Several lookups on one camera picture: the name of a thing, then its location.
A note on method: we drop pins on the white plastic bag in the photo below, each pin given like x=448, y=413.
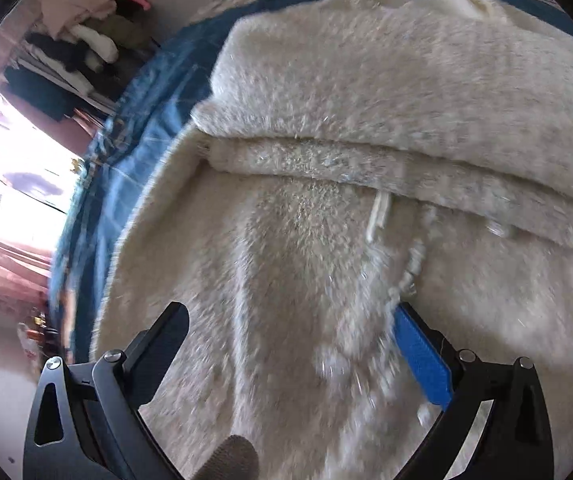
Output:
x=29, y=342

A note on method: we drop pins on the pile of clothes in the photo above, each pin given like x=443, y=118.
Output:
x=81, y=40

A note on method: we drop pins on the red curtain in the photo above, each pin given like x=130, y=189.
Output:
x=9, y=270

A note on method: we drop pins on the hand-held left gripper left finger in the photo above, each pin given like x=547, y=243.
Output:
x=165, y=329

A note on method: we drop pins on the blue bed sheet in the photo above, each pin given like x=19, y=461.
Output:
x=131, y=125

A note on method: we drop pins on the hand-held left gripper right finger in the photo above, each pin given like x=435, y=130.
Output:
x=424, y=355

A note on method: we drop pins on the cream fluffy fleece coat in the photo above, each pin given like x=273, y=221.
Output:
x=366, y=170

